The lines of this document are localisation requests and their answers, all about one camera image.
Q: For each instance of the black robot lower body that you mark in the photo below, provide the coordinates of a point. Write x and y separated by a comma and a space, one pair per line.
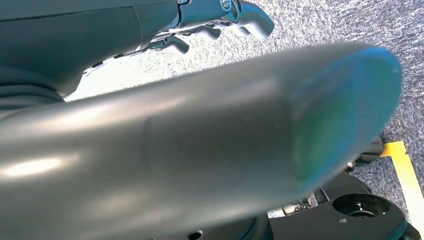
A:
331, 218

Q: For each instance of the yellow floor tape square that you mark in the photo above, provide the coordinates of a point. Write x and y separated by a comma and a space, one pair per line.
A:
404, 172

